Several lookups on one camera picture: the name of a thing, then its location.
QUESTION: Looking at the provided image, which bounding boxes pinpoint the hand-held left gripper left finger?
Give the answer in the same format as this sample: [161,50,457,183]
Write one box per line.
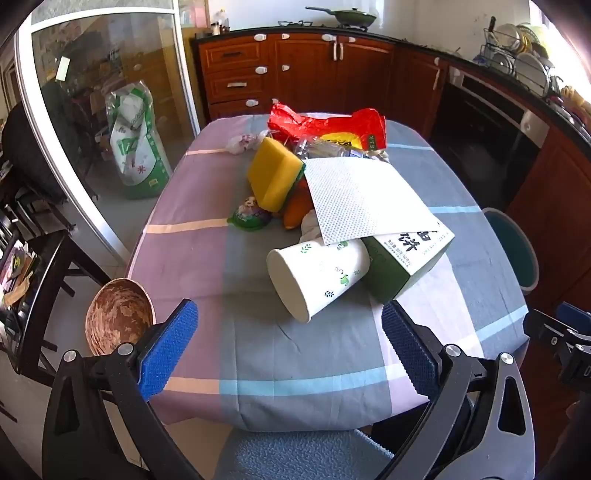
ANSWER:
[42,299,199,480]

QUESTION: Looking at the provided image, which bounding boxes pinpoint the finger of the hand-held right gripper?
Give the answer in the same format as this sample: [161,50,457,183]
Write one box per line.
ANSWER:
[556,302,591,330]
[523,308,591,352]

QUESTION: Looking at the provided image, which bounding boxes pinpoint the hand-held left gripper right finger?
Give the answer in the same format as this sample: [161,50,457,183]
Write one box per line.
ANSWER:
[374,300,536,480]

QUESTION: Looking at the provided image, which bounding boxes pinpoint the teal plastic bin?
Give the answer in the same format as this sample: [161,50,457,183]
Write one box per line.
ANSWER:
[482,208,540,296]

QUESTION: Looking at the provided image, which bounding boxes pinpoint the beige rag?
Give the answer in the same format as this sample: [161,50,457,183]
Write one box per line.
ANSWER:
[299,209,331,243]

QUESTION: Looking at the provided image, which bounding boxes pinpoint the orange peel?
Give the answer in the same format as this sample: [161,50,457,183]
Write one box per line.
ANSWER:
[283,182,319,230]

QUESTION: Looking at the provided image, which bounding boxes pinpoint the yellow green sponge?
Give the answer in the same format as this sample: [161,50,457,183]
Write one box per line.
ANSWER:
[247,137,307,213]

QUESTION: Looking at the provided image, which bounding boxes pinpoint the red plastic bag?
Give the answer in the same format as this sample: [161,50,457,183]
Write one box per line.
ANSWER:
[268,102,387,155]

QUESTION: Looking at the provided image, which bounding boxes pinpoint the brown wooden bowl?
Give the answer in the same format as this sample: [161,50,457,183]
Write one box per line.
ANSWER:
[85,278,155,357]

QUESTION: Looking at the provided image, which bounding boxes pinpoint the green carton box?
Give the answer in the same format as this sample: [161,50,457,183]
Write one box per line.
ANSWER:
[361,217,455,304]

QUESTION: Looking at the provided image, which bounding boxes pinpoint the checked tablecloth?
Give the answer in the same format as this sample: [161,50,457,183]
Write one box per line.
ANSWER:
[127,112,531,432]

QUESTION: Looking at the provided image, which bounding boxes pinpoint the white paper cup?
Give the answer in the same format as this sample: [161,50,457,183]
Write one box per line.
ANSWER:
[267,239,371,324]

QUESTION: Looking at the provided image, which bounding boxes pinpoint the dark wooden chair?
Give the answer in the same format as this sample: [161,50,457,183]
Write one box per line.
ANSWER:
[0,198,100,388]

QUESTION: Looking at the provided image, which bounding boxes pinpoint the purple green candy wrapper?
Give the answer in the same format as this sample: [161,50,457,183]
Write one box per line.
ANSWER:
[227,196,273,230]

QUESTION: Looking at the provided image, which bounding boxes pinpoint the white paper towel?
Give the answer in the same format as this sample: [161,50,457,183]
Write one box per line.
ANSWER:
[302,157,441,246]

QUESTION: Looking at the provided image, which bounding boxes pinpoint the stack of magazines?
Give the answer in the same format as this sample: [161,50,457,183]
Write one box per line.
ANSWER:
[0,240,40,310]

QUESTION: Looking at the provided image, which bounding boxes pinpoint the green white sack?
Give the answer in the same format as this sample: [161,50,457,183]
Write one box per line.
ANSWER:
[105,80,172,200]

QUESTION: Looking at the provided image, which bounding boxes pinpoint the black countertop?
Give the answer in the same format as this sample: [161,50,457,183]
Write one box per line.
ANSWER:
[191,21,591,144]

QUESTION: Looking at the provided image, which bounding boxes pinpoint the black built-in oven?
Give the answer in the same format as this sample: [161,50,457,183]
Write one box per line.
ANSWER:
[429,65,552,210]

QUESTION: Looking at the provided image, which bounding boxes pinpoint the crumpled clear printed wrapper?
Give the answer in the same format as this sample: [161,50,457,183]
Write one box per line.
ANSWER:
[225,133,269,155]

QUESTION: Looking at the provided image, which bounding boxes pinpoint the clear plastic film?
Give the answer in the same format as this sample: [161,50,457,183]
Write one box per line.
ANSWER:
[292,135,363,162]

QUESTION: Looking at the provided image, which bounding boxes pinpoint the glass sliding door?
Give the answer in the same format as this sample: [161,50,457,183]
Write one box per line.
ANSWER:
[14,0,208,266]

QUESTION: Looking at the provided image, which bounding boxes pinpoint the metal dish rack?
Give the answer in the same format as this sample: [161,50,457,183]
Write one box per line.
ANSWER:
[475,16,561,97]

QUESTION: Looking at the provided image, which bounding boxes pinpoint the wooden kitchen cabinets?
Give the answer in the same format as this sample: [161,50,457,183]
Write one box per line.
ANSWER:
[191,25,591,315]

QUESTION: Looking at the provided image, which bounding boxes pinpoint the green wok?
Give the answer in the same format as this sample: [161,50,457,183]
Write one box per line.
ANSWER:
[305,6,378,29]

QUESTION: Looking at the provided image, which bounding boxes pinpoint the wooden shelf unit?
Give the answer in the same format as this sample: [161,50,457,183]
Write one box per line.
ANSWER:
[178,0,213,31]

